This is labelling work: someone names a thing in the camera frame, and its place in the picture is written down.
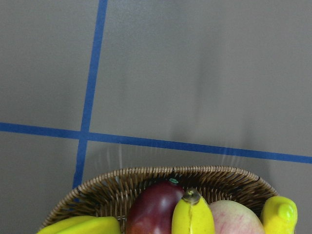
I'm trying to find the yellow banana curved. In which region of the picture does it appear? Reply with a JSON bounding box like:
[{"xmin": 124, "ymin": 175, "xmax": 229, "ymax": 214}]
[{"xmin": 171, "ymin": 188, "xmax": 215, "ymax": 234}]

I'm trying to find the brown wicker basket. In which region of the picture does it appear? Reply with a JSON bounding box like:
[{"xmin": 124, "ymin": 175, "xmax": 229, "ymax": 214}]
[{"xmin": 39, "ymin": 165, "xmax": 279, "ymax": 234}]

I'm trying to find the yellow banana basket back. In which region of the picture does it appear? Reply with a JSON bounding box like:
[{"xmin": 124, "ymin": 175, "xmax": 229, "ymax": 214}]
[{"xmin": 38, "ymin": 215, "xmax": 121, "ymax": 234}]

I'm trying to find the dark red mango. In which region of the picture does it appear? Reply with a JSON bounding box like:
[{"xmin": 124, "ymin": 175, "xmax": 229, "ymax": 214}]
[{"xmin": 125, "ymin": 178, "xmax": 184, "ymax": 234}]

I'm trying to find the red peach left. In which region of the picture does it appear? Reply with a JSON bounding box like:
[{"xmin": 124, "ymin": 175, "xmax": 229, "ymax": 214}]
[{"xmin": 210, "ymin": 200, "xmax": 265, "ymax": 234}]

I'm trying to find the yellow banana near front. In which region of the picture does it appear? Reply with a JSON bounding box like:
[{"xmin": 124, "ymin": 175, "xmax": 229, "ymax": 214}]
[{"xmin": 260, "ymin": 196, "xmax": 298, "ymax": 234}]

